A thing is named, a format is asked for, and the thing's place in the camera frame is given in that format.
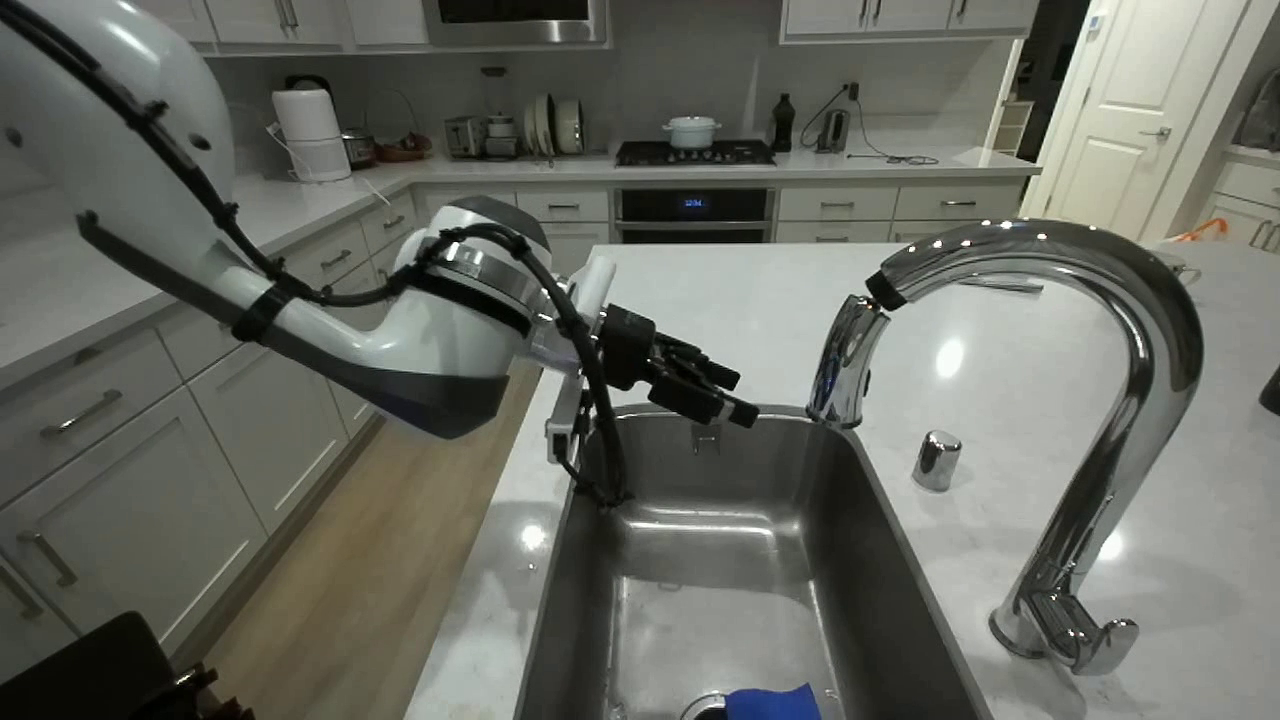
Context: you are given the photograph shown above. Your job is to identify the stacked white plates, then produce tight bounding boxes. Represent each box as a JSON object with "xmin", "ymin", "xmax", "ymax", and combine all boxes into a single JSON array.
[{"xmin": 521, "ymin": 94, "xmax": 590, "ymax": 160}]

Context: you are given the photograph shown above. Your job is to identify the metal storage jar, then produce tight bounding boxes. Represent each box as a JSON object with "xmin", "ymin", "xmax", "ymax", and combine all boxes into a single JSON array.
[
  {"xmin": 443, "ymin": 111, "xmax": 486, "ymax": 163},
  {"xmin": 479, "ymin": 110, "xmax": 523, "ymax": 163}
]

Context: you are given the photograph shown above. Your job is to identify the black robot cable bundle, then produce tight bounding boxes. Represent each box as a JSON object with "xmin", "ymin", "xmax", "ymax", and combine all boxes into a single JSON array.
[{"xmin": 0, "ymin": 0, "xmax": 632, "ymax": 514}]

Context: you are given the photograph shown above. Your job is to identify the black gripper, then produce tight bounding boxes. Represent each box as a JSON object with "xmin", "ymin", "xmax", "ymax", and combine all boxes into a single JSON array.
[{"xmin": 597, "ymin": 301, "xmax": 758, "ymax": 432}]

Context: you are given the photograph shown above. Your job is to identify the white paper towel roll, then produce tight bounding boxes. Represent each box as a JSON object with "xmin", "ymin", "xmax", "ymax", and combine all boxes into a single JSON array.
[{"xmin": 263, "ymin": 81, "xmax": 357, "ymax": 189}]

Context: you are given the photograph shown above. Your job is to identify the white sideboard cabinet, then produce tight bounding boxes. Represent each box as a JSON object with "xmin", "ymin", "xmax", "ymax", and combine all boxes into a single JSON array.
[{"xmin": 1197, "ymin": 144, "xmax": 1280, "ymax": 262}]

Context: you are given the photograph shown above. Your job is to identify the chrome gooseneck faucet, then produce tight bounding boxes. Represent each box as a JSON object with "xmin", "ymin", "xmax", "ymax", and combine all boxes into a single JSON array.
[{"xmin": 859, "ymin": 218, "xmax": 1207, "ymax": 680}]

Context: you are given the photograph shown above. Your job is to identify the black equipment case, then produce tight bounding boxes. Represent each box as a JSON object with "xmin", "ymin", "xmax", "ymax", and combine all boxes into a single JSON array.
[{"xmin": 0, "ymin": 608, "xmax": 220, "ymax": 720}]

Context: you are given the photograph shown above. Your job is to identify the dark glass bottle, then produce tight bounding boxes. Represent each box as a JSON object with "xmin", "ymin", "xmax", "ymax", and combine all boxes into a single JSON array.
[{"xmin": 764, "ymin": 94, "xmax": 798, "ymax": 156}]

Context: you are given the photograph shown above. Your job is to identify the built-in black oven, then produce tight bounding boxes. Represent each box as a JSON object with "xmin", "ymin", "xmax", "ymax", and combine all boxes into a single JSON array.
[{"xmin": 610, "ymin": 185, "xmax": 781, "ymax": 248}]

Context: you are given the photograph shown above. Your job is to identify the blue sponge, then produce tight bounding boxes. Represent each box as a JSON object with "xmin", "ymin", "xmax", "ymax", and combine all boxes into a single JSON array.
[{"xmin": 717, "ymin": 680, "xmax": 825, "ymax": 720}]

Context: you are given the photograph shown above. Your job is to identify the small chrome cylinder cap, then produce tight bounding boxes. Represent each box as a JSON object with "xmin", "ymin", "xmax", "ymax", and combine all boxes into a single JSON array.
[{"xmin": 910, "ymin": 430, "xmax": 964, "ymax": 495}]

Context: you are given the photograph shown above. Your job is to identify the white panel door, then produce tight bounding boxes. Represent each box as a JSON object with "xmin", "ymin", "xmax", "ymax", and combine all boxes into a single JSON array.
[{"xmin": 1017, "ymin": 0, "xmax": 1250, "ymax": 248}]

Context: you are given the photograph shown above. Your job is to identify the wooden bowl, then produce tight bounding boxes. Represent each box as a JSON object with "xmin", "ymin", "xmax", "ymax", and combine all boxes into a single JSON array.
[{"xmin": 368, "ymin": 129, "xmax": 434, "ymax": 169}]

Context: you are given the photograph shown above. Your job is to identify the orange item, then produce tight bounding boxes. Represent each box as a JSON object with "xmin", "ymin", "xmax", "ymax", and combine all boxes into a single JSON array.
[{"xmin": 1169, "ymin": 213, "xmax": 1231, "ymax": 251}]

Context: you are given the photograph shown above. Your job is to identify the white cooking pot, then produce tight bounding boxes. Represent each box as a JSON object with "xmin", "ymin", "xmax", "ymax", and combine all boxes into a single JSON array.
[{"xmin": 661, "ymin": 111, "xmax": 722, "ymax": 152}]

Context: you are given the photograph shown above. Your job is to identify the shiny steel cup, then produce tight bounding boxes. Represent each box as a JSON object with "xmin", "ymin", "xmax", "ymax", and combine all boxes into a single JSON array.
[{"xmin": 804, "ymin": 294, "xmax": 892, "ymax": 437}]

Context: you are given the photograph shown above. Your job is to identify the stainless steel sink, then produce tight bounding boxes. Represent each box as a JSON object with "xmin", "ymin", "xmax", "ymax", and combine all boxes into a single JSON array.
[{"xmin": 512, "ymin": 399, "xmax": 991, "ymax": 720}]

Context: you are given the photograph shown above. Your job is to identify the black stove cooktop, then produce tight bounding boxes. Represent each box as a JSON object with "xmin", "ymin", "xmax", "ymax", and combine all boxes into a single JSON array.
[{"xmin": 610, "ymin": 138, "xmax": 781, "ymax": 173}]

